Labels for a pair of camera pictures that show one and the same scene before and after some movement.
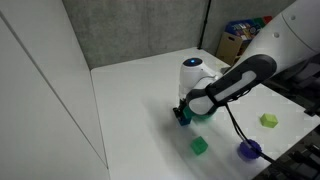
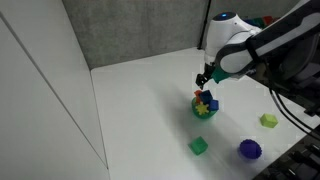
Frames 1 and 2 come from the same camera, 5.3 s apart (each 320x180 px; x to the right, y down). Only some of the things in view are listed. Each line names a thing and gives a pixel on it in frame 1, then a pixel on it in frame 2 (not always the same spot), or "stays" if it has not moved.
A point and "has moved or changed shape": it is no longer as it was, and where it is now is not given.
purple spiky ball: [247, 151] stays
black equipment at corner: [299, 162] stays
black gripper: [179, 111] to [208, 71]
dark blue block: [185, 121] has moved or changed shape
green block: [198, 145] stays
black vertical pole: [205, 23] stays
